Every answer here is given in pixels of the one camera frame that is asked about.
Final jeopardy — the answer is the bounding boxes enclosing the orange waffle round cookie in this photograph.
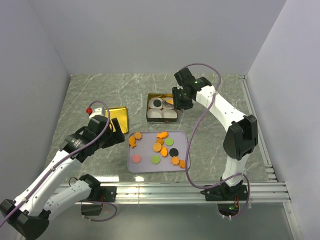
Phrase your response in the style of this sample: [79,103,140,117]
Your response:
[165,99,174,105]

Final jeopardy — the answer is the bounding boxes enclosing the pink round cookie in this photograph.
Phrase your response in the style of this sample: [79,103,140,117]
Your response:
[131,154,142,164]

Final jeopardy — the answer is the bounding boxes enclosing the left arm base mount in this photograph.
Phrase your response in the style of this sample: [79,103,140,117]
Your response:
[80,186,118,223]

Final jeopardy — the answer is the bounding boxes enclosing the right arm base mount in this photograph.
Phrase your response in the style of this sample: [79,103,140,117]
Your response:
[200,180,251,220]

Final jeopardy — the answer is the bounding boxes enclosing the metal tongs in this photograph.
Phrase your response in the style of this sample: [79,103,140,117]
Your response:
[162,97,185,114]

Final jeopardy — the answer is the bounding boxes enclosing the white paper cup top-left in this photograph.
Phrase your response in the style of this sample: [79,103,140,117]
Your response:
[148,97,163,109]

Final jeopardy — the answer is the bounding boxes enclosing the gold tin lid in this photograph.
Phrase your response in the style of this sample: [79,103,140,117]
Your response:
[109,106,129,134]

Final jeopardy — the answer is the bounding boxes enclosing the orange flower cookie corner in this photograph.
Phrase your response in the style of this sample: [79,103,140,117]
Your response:
[178,160,186,169]

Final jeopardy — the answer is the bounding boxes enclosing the black round cookie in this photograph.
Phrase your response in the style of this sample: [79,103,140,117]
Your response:
[169,148,179,157]
[153,99,162,108]

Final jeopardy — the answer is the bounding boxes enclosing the purple cable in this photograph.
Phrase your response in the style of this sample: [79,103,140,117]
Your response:
[178,62,251,220]
[0,100,119,228]

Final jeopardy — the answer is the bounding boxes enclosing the white paper cup bottom-right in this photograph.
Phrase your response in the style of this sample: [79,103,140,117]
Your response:
[161,109,178,121]

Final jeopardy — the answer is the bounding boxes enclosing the green round cookie upper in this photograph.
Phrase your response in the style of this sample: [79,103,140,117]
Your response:
[164,137,174,146]

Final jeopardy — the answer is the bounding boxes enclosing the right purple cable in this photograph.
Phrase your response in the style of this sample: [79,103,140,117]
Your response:
[178,62,251,220]

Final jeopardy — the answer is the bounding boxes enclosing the white paper cup bottom-left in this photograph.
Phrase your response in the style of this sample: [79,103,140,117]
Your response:
[146,108,163,119]

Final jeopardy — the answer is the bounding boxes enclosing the lavender tray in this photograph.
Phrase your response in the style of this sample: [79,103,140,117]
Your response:
[127,130,190,173]

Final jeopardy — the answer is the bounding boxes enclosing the orange flower cookie lower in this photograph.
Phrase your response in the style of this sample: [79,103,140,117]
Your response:
[171,156,180,166]

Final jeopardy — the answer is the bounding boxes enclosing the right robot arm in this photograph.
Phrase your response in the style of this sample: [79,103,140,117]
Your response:
[172,73,258,200]

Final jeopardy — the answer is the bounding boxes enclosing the orange waffle cookie centre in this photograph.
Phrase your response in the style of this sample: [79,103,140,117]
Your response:
[152,142,163,153]

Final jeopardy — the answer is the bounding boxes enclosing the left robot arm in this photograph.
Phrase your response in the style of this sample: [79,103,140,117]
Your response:
[0,115,125,240]

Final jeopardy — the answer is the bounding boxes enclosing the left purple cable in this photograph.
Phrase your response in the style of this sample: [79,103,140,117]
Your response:
[0,100,119,228]

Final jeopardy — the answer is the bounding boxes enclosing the orange fish cookie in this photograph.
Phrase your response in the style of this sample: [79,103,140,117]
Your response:
[160,146,168,157]
[156,131,169,139]
[128,135,137,149]

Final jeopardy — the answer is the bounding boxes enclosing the orange fish cookie top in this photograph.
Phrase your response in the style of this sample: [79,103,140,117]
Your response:
[156,131,169,139]

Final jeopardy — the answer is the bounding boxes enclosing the gold cookie tin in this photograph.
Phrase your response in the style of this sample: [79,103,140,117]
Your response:
[145,93,178,124]

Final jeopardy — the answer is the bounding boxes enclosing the green round cookie lower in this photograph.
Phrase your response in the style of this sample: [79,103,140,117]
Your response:
[151,155,161,165]

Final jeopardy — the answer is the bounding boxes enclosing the orange swirl cookie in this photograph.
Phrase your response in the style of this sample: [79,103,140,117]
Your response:
[156,138,164,145]

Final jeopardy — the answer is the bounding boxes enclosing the white paper cup top-right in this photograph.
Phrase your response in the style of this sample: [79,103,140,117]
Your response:
[163,97,174,110]

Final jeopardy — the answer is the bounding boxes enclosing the orange flower cookie top-left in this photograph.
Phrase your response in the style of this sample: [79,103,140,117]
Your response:
[134,132,142,140]

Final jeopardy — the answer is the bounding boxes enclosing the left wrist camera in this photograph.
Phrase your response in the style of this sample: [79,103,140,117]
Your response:
[86,106,106,119]

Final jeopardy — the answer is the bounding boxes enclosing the green round cookie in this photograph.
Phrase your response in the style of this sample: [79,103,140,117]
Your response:
[164,137,174,146]
[151,155,161,165]

